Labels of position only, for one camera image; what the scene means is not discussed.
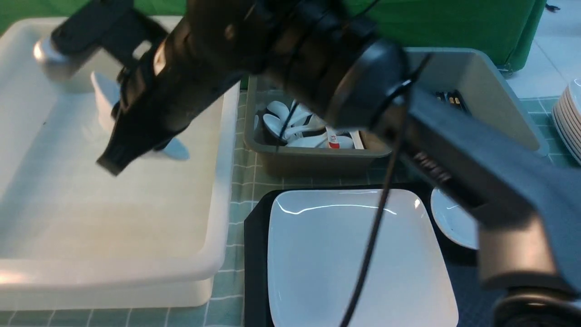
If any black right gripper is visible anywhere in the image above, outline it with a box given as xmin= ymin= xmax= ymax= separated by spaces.
xmin=34 ymin=0 xmax=255 ymax=176

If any white ceramic spoon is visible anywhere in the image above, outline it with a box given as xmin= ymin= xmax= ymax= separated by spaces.
xmin=90 ymin=71 xmax=190 ymax=161

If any large white square plate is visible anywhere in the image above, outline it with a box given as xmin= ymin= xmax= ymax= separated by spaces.
xmin=267 ymin=189 xmax=459 ymax=327

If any small white bowl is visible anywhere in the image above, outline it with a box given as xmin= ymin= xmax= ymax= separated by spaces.
xmin=430 ymin=188 xmax=479 ymax=251

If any large white plastic tub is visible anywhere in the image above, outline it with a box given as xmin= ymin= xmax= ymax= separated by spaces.
xmin=0 ymin=17 xmax=239 ymax=311

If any grey-brown plastic bin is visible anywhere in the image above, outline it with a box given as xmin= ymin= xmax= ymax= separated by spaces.
xmin=244 ymin=77 xmax=391 ymax=177

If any pile of white spoons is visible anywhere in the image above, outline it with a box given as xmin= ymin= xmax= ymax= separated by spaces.
xmin=251 ymin=101 xmax=365 ymax=150

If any green checked tablecloth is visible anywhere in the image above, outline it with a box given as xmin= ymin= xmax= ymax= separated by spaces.
xmin=0 ymin=91 xmax=581 ymax=327

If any spoon with red label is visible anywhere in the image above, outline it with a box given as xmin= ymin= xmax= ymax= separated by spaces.
xmin=325 ymin=125 xmax=340 ymax=149

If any bundle of black chopsticks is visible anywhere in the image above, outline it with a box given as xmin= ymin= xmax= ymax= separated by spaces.
xmin=434 ymin=90 xmax=473 ymax=116

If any blue-grey plastic bin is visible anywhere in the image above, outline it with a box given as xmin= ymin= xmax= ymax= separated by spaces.
xmin=405 ymin=47 xmax=549 ymax=157

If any black serving tray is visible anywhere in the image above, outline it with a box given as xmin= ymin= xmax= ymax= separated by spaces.
xmin=243 ymin=189 xmax=502 ymax=327

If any green backdrop cloth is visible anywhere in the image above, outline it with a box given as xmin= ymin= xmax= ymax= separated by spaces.
xmin=0 ymin=0 xmax=546 ymax=72

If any stack of white plates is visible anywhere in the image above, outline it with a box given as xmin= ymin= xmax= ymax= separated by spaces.
xmin=551 ymin=78 xmax=581 ymax=164

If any black cable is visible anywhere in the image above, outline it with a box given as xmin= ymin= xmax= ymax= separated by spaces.
xmin=338 ymin=52 xmax=434 ymax=327

